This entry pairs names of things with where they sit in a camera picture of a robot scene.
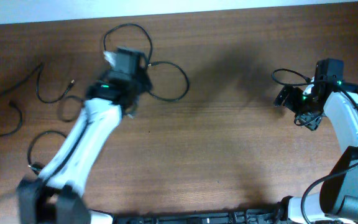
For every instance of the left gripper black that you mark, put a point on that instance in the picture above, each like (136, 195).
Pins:
(149, 83)

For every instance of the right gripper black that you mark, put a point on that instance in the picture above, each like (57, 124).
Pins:
(311, 121)

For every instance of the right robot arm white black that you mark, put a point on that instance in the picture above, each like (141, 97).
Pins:
(334, 197)

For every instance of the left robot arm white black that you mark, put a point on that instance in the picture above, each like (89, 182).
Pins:
(55, 196)

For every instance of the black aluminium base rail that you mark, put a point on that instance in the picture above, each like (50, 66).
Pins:
(232, 217)

